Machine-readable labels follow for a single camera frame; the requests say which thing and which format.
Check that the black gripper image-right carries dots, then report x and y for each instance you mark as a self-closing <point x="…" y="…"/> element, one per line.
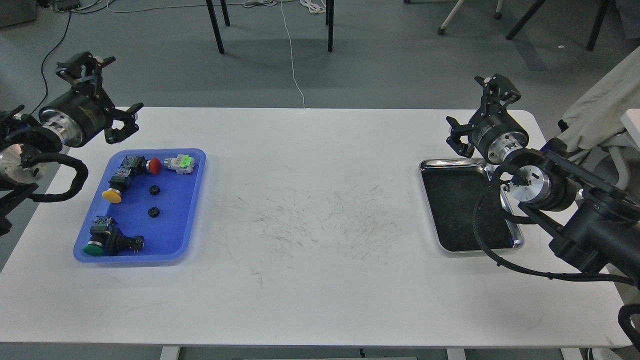
<point x="492" y="130"/>

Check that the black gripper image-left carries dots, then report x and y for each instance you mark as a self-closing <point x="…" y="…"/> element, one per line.
<point x="76" y="116"/>

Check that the black gear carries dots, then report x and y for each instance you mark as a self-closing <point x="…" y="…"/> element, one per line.
<point x="153" y="212"/>
<point x="154" y="190"/>

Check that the silver metal tray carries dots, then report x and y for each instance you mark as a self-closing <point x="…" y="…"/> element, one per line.
<point x="452" y="188"/>

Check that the blue plastic tray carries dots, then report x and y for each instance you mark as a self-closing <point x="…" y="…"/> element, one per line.
<point x="166" y="237"/>

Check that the beige cloth cover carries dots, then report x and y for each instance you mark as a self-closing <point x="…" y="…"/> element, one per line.
<point x="596" y="115"/>

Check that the yellow push button switch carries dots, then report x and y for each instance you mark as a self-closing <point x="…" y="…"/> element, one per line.
<point x="120" y="180"/>

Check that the red push button switch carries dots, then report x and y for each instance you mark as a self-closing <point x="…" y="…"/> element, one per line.
<point x="140" y="164"/>

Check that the white green switch block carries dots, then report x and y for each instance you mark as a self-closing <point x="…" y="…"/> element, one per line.
<point x="181" y="164"/>

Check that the green push button switch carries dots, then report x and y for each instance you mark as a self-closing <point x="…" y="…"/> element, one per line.
<point x="107" y="239"/>

